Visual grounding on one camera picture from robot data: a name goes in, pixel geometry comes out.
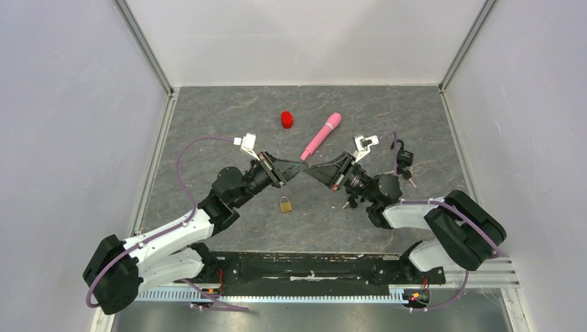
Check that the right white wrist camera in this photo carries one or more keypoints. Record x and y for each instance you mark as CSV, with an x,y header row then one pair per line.
x,y
363,146

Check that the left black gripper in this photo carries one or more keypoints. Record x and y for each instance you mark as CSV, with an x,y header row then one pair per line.
x,y
280,171

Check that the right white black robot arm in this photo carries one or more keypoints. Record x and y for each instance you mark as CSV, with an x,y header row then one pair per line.
x,y
464,233

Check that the small brass padlock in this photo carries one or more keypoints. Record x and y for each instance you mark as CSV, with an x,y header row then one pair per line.
x,y
285,205

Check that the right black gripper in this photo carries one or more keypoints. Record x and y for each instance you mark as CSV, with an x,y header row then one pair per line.
x,y
333,173

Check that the pink cylindrical wand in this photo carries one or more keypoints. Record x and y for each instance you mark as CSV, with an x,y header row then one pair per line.
x,y
331,123

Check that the black-head key set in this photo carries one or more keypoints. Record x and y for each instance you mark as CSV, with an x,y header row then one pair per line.
x,y
406,174

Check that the black-head key bunch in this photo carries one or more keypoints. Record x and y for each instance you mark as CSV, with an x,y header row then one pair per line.
x,y
352,201

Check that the black Kaijing padlock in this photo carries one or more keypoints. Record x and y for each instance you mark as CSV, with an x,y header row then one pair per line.
x,y
402,157

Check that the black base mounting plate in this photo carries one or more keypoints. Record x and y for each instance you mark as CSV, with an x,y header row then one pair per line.
x,y
242,267

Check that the red plastic cap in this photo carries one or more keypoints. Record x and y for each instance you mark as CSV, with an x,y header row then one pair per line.
x,y
287,119

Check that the white slotted cable duct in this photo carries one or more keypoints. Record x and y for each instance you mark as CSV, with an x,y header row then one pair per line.
x,y
187,294

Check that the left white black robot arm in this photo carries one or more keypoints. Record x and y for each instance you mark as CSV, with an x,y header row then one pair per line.
x,y
122,269

